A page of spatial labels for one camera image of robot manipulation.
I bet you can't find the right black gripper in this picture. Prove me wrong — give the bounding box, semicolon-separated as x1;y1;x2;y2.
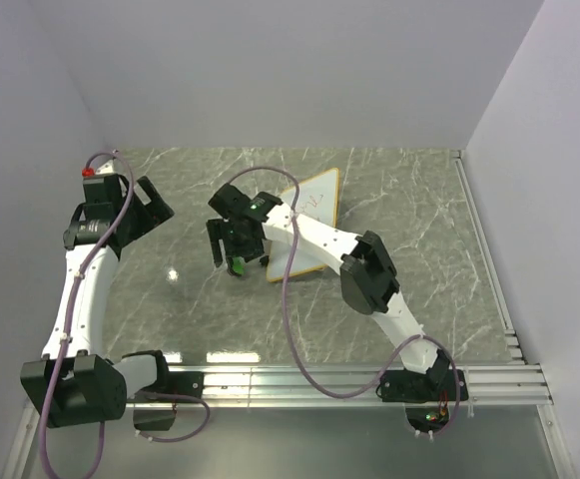
206;218;266;266

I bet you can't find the green whiteboard eraser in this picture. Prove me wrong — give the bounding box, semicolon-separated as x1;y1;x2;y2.
229;256;245;277

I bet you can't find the yellow framed whiteboard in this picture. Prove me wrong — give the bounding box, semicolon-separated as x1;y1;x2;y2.
264;168;339;282

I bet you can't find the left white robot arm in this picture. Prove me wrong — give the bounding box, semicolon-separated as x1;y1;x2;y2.
20;168;174;428

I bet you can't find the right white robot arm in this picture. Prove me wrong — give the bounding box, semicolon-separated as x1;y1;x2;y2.
207;184;450;399

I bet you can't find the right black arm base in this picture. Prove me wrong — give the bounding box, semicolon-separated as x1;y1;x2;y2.
375;369;469;404

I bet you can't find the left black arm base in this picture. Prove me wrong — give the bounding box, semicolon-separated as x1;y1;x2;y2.
137;371;205;402

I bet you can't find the aluminium front rail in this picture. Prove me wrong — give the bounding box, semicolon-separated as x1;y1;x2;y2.
0;363;554;479

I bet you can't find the aluminium rail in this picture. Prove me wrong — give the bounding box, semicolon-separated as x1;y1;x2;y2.
451;150;527;364
0;363;554;479

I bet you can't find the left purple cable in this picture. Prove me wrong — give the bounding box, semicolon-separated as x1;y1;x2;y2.
38;151;212;479

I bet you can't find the purple cable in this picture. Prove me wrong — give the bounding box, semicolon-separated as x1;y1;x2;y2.
223;166;460;443
38;151;212;479

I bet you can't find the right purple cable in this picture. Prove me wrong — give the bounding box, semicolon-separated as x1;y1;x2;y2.
223;166;460;443

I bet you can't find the aluminium right side rail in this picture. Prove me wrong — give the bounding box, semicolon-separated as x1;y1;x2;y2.
451;150;527;364

